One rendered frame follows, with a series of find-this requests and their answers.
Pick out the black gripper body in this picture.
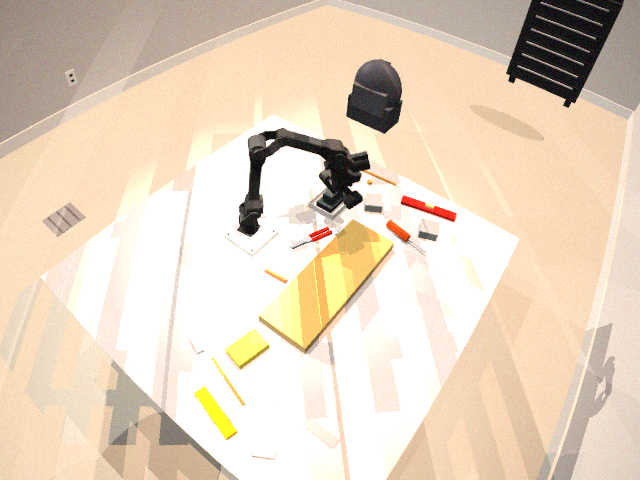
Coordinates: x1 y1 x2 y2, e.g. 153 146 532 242
319 170 364 209

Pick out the orange-handled awl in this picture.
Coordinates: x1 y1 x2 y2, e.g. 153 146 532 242
385 220 426 253

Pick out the red spirit level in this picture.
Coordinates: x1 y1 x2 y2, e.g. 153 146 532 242
401 196 457 223

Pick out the orange wooden handle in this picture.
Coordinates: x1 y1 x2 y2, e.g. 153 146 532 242
257 265 288 284

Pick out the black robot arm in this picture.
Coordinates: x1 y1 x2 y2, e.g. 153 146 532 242
237 128 370 237

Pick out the yellow rectangular block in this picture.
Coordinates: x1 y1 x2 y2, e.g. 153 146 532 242
225 328 269 370

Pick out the yellow rectangular bar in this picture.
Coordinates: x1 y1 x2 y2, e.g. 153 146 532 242
194 386 237 440

